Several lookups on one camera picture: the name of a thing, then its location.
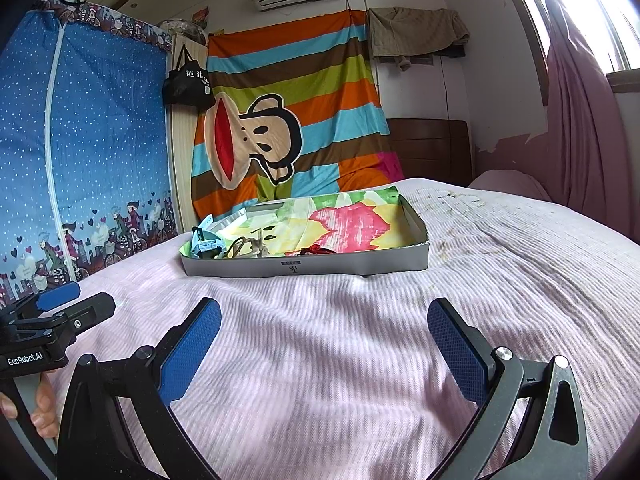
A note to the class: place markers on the light blue smartwatch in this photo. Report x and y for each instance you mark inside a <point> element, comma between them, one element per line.
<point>207,245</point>

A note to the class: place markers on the window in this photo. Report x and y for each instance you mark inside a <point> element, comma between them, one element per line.
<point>620,15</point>

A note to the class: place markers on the striped monkey print cloth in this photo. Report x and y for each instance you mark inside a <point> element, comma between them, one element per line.
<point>310,70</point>

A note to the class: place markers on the blue dotted wardrobe cover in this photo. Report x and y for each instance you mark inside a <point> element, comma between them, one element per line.
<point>110,150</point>

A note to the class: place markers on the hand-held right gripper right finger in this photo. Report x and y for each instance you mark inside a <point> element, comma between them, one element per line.
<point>457,350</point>

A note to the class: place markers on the person's left hand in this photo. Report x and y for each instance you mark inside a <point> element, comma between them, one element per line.
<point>46,410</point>

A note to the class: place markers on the colourful cloth box lining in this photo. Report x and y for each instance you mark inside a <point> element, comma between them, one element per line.
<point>350,225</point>

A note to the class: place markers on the pink pillow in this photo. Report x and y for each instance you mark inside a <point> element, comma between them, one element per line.
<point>510,185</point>

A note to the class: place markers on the dark wooden headboard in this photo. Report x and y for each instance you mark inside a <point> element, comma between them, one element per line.
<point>430,152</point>

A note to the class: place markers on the brown hanging garment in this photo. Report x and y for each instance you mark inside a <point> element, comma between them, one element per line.
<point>415,30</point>

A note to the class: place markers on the pink ribbed bedspread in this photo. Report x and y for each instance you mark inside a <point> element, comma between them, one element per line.
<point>350,360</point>

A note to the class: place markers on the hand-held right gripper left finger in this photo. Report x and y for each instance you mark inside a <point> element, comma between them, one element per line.
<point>192,350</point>

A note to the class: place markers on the black hanging bag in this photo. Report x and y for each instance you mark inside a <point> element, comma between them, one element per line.
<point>187,82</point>

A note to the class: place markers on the pink curtain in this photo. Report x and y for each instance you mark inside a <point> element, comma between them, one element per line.
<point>580,125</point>

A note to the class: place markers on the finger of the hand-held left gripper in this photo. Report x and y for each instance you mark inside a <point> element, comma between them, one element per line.
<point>87,312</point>
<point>59,296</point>

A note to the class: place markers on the pale wooden cabinet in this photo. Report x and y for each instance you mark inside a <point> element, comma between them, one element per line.
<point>182,160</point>

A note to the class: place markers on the clear fan guard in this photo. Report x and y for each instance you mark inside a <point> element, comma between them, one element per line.
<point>182,29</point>

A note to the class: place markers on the grey cardboard box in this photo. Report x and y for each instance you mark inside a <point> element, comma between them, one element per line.
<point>300,266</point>

